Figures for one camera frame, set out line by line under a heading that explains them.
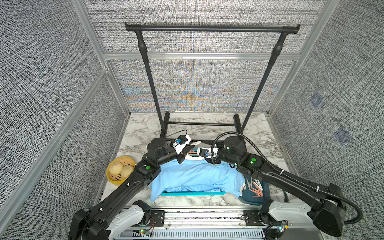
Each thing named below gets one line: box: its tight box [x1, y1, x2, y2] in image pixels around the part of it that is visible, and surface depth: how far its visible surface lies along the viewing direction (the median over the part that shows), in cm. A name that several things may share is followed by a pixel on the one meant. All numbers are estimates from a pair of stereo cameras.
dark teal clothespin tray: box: [238, 174, 271, 206], surface depth 81 cm
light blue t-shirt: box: [149, 156, 246, 202], surface depth 76 cm
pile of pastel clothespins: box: [245, 178, 264, 197], surface depth 83 cm
